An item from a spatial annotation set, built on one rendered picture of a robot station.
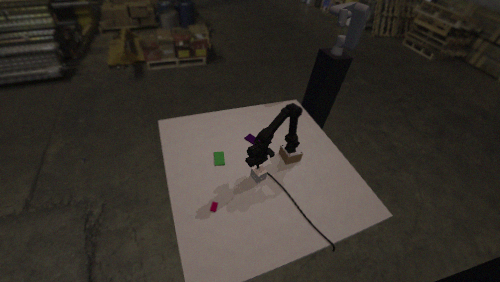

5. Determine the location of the green flat rectangular block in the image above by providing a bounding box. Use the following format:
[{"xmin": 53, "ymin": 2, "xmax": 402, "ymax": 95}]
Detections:
[{"xmin": 214, "ymin": 152, "xmax": 225, "ymax": 166}]

